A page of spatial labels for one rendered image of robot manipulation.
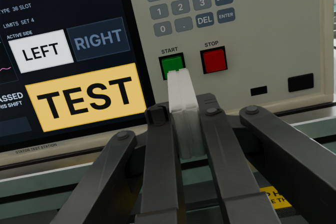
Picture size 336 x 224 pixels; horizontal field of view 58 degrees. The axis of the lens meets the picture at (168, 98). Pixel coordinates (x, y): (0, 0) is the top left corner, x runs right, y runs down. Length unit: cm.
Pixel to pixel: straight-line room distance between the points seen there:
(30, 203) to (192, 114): 23
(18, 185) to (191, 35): 22
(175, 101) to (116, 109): 14
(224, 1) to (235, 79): 7
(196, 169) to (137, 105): 8
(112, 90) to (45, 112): 7
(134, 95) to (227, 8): 12
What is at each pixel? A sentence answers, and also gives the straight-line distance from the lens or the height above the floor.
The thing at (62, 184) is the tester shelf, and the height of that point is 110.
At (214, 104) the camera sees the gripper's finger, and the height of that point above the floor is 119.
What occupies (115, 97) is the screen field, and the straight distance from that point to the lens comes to 29.
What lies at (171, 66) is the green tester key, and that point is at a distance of 27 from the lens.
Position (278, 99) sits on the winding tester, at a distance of 31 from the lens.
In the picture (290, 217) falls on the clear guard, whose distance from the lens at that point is 28.
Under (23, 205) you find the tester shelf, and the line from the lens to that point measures 35.
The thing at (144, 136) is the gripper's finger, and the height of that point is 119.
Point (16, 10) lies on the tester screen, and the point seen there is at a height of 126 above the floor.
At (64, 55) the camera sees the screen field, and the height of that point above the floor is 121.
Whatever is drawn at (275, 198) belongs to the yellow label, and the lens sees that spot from 29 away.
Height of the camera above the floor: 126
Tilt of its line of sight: 22 degrees down
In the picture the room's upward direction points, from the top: 12 degrees counter-clockwise
